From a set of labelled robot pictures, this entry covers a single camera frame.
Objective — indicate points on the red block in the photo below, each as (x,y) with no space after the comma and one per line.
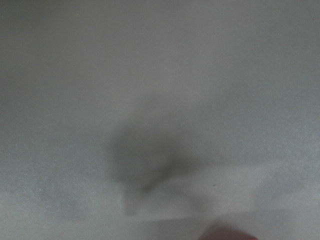
(225,232)

